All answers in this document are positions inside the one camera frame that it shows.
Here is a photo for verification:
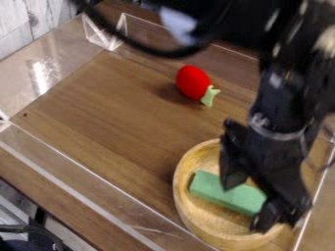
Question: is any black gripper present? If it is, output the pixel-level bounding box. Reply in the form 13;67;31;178
219;119;320;233

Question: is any green rectangular block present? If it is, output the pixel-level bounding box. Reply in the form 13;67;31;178
188;170;267;217

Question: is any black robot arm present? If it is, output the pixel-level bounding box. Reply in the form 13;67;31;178
147;0;335;232

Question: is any brown wooden bowl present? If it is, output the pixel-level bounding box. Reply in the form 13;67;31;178
172;139;296;251

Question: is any red plush strawberry toy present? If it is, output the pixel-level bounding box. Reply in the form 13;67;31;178
175;65;222;107

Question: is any clear acrylic enclosure wall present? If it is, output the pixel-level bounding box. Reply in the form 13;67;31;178
0;20;335;251

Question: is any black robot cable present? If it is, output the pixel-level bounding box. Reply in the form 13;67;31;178
74;0;211;60

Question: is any black clamp with cable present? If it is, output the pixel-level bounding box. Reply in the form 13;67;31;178
0;207;74;251

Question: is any clear acrylic corner bracket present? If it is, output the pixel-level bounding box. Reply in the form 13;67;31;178
83;15;123;51

